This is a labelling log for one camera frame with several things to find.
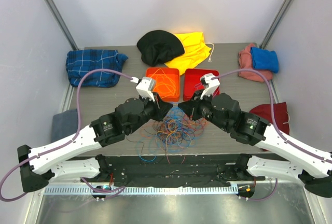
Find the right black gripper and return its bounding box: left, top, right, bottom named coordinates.
left=180, top=88, right=230, bottom=131

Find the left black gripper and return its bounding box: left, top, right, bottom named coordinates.
left=126, top=90, right=172, bottom=134

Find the yellow wire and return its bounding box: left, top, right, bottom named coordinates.
left=151, top=68, right=179, bottom=97

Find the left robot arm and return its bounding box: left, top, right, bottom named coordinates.
left=17, top=93, right=173, bottom=193

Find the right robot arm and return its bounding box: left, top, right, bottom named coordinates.
left=178, top=93, right=331, bottom=198

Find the red plastic box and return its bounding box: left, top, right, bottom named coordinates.
left=183, top=68, right=219, bottom=101

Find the orange plastic box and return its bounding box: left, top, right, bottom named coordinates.
left=146, top=67, right=180, bottom=102

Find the yellow cloth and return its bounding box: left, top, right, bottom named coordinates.
left=165, top=32, right=214, bottom=76

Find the black cloth hat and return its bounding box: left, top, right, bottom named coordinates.
left=136, top=30, right=185, bottom=67

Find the pink cloth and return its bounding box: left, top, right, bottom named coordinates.
left=238, top=43, right=273, bottom=82

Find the dark red cloth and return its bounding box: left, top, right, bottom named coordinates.
left=250, top=102, right=290, bottom=135

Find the grey cloth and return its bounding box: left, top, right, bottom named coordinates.
left=51, top=109, right=78, bottom=143

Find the blue plaid cloth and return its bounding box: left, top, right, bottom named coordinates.
left=65, top=49, right=128, bottom=88

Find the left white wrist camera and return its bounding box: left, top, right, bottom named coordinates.
left=130, top=77, right=156, bottom=102

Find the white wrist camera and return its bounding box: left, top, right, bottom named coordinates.
left=130, top=77, right=156, bottom=102
left=200, top=73, right=220, bottom=100

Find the tangled wire pile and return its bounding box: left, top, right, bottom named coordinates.
left=136, top=107, right=208, bottom=164

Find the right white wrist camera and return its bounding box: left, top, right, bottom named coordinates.
left=200, top=73, right=220, bottom=100

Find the white cord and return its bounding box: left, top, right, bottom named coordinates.
left=204, top=42, right=215, bottom=64

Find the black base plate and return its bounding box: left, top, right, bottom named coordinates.
left=49, top=153, right=298, bottom=188

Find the white cable duct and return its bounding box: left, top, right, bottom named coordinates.
left=44, top=184, right=238, bottom=195

